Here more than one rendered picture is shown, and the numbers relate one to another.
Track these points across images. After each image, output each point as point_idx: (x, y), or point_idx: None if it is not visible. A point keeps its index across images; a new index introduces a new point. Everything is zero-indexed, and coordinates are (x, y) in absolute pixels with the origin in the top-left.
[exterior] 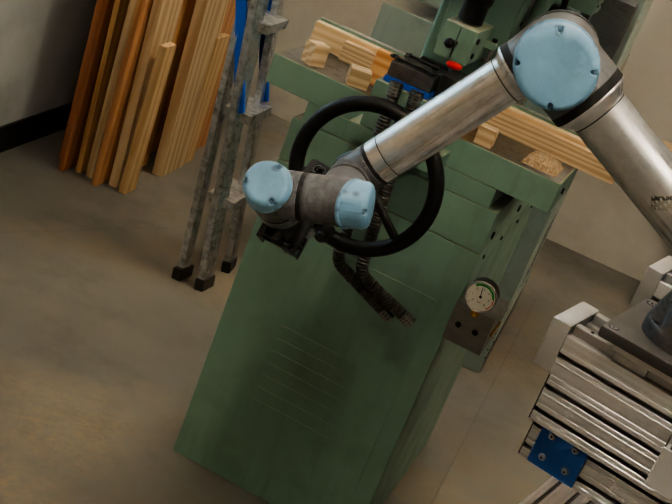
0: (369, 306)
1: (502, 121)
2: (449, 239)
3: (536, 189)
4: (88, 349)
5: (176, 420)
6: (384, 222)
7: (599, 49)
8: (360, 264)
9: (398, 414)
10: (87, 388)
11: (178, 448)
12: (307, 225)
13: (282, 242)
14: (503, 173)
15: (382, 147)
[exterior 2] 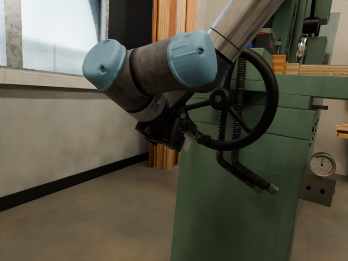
0: (246, 186)
1: None
2: (286, 136)
3: (340, 86)
4: (141, 225)
5: None
6: (241, 122)
7: None
8: (233, 158)
9: (280, 250)
10: (134, 244)
11: None
12: (178, 121)
13: (162, 139)
14: (312, 84)
15: (216, 25)
